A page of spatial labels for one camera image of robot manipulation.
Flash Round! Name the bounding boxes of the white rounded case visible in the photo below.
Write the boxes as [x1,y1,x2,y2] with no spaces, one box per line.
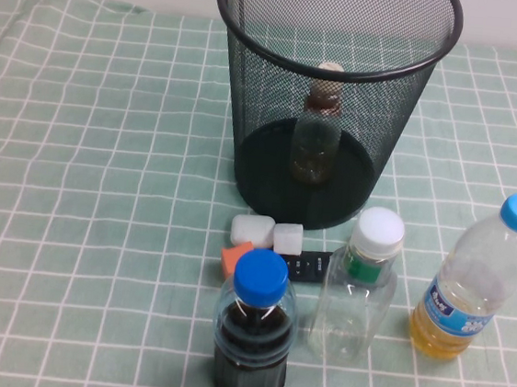
[228,212,277,250]

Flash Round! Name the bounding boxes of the orange cube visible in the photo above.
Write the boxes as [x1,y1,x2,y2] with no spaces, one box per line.
[218,238,255,282]

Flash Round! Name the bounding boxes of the dark liquid bottle blue cap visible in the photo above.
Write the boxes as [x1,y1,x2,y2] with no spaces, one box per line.
[204,244,303,387]

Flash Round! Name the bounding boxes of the black mesh wastebasket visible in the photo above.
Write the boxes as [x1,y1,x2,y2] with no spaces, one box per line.
[192,0,466,245]

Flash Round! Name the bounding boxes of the green checked tablecloth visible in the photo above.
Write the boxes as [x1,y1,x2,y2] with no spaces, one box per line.
[0,0,517,387]

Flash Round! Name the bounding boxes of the black remote control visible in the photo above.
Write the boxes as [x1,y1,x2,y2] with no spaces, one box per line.
[276,245,335,286]

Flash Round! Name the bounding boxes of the clear bottle white cap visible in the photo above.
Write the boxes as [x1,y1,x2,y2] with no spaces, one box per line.
[305,201,409,369]

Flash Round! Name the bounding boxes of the white cube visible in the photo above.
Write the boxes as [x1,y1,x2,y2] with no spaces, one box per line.
[270,221,306,257]

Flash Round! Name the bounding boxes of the yellow liquid bottle light-blue cap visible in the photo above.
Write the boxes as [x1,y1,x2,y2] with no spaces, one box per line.
[405,182,517,369]

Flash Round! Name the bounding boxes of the small bottle beige cap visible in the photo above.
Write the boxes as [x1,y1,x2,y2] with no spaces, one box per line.
[287,57,347,188]

